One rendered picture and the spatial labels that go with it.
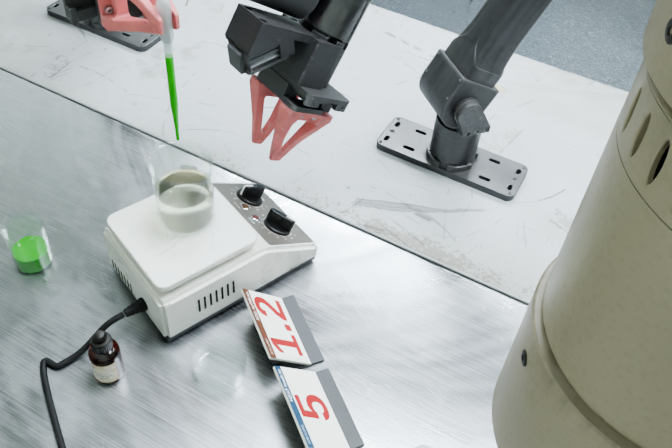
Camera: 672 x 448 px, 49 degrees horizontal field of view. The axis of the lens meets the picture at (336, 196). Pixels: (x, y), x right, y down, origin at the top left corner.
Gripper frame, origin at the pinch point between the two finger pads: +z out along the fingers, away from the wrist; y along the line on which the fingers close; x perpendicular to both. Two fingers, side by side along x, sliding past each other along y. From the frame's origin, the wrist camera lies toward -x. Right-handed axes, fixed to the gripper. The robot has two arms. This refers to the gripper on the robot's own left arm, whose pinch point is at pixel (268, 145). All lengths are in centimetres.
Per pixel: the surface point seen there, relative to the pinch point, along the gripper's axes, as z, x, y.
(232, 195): 7.3, -1.2, -0.4
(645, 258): -25, -38, 48
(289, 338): 13.2, -2.5, 17.0
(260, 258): 8.4, -3.6, 9.5
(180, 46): 5.3, 13.5, -37.9
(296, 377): 13.6, -5.1, 21.6
